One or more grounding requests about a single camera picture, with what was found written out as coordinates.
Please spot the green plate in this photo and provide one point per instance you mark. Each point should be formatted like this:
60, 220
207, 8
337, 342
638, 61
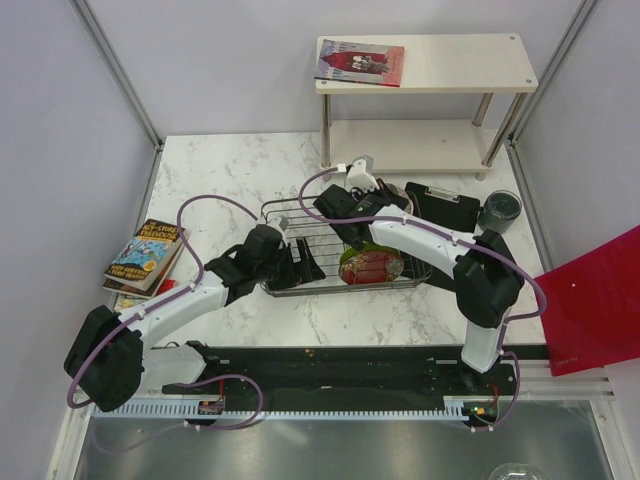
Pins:
352, 251

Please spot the patterned ceramic bowl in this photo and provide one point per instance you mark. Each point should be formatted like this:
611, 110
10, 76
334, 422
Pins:
401, 193

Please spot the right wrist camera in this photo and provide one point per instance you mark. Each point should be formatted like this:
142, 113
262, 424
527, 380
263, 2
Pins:
359, 174

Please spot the white cable duct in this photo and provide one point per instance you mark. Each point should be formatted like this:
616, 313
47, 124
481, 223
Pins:
193, 409

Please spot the white two-tier shelf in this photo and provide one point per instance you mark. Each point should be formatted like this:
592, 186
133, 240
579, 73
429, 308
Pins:
458, 98

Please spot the red floral plate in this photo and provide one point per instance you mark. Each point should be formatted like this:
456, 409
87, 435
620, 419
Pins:
371, 267

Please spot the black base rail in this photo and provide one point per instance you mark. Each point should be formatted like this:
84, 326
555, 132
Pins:
435, 371

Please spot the aluminium frame post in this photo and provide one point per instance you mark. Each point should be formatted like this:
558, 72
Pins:
112, 62
561, 53

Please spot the dark grey mug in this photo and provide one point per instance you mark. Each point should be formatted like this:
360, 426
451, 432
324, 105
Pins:
500, 210

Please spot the red folder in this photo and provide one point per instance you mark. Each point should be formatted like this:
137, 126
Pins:
592, 314

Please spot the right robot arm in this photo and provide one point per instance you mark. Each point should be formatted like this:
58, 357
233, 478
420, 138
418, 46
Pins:
486, 283

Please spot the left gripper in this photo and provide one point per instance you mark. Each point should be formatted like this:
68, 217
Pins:
290, 279

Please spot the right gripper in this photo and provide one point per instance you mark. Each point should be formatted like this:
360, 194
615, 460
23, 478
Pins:
387, 194

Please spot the left aluminium frame post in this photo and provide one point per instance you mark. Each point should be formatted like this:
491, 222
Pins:
112, 62

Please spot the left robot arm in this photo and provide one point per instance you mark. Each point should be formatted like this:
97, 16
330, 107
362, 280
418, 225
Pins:
111, 351

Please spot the black clipboard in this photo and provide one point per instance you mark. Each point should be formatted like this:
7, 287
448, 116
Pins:
447, 209

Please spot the black wire dish rack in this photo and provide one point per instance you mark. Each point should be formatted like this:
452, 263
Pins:
317, 261

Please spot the right aluminium frame post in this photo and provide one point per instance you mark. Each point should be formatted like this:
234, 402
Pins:
561, 53

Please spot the colourful bottom book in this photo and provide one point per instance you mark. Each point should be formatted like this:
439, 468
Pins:
125, 301

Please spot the glass bowl at edge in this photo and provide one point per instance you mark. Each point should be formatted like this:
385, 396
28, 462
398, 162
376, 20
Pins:
517, 471

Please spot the treehouse paperback book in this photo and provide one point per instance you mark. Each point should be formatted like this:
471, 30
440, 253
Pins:
158, 230

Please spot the red book on shelf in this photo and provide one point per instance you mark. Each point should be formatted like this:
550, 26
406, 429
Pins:
353, 62

